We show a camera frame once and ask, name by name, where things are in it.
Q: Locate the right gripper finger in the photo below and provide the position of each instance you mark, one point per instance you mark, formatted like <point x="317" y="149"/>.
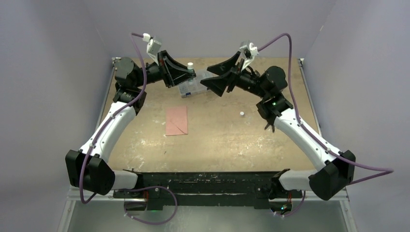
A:
<point x="219" y="84"/>
<point x="223" y="67"/>

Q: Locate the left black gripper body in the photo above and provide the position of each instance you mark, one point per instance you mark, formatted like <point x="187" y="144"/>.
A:
<point x="154" y="72"/>

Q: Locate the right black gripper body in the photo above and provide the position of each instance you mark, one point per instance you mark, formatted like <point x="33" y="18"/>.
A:
<point x="242" y="79"/>

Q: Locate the green white glue stick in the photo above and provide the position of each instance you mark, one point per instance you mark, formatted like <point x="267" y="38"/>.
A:
<point x="190" y="67"/>

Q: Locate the pink envelope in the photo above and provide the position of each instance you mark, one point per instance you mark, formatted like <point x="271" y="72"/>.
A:
<point x="176" y="121"/>

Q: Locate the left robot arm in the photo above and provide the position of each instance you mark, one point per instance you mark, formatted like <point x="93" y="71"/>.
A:
<point x="88" y="167"/>

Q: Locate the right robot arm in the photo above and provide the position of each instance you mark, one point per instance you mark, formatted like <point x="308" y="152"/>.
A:
<point x="333" y="168"/>

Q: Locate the clear plastic screw box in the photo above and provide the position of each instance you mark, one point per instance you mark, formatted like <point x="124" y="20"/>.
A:
<point x="193" y="86"/>

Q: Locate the black pliers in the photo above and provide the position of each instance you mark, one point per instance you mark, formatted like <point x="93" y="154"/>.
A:
<point x="270" y="124"/>

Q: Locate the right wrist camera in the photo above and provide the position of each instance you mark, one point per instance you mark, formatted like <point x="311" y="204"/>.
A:
<point x="248" y="51"/>

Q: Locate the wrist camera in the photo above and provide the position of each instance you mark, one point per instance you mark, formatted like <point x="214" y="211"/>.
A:
<point x="153" y="46"/>
<point x="248" y="51"/>

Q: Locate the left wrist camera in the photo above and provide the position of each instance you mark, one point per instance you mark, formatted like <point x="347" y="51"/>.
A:
<point x="153" y="46"/>

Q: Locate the black base frame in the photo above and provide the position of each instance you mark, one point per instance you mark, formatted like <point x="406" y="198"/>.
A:
<point x="254" y="189"/>

